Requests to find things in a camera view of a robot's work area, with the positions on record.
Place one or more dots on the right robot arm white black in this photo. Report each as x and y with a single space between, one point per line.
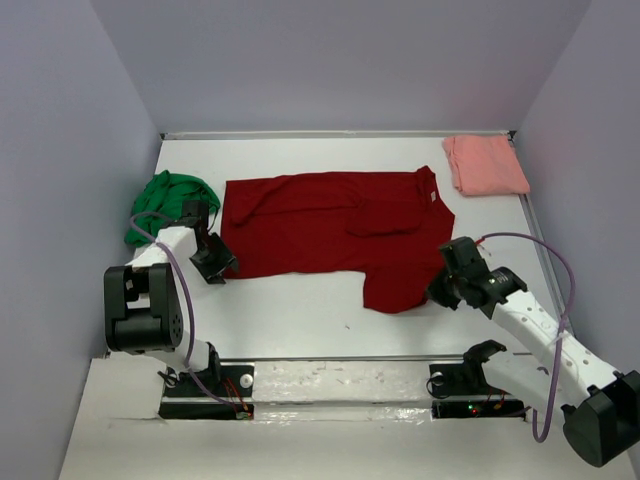
559 378

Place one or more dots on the green t shirt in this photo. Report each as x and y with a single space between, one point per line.
165 194

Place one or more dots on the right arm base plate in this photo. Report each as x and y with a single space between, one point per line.
459 392

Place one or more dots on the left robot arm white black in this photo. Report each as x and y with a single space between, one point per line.
148 307

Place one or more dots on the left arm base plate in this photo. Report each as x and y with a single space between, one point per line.
183 399

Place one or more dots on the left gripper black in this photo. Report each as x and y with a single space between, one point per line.
225 259

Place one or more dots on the red t shirt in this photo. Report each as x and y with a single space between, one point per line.
385 225

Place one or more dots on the pink folded t shirt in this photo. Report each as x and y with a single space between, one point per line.
484 166

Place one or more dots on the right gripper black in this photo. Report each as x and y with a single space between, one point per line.
436 293

